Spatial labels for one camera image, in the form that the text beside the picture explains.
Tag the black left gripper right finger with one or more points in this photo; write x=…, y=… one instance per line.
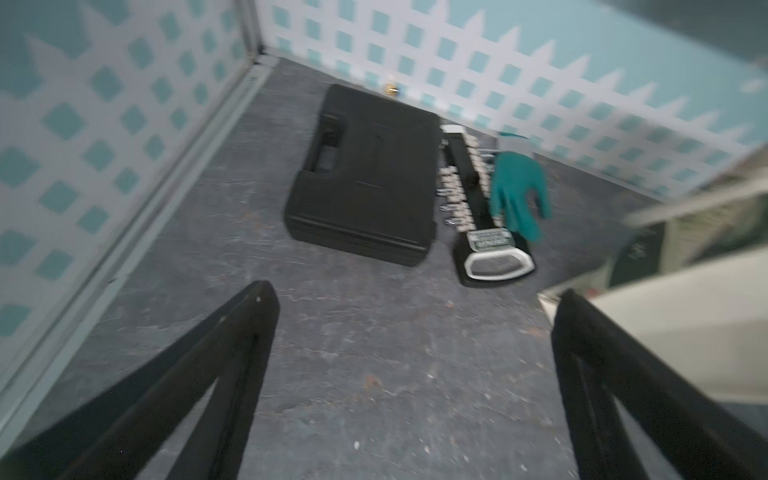
x=600, y=368

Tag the cream floral canvas tote bag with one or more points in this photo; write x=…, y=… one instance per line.
x=691, y=284

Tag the green work glove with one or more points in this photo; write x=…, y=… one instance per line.
x=516, y=175

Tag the black plastic tool case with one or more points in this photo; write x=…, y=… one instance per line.
x=368, y=182

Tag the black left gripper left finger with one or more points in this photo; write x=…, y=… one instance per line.
x=117, y=433

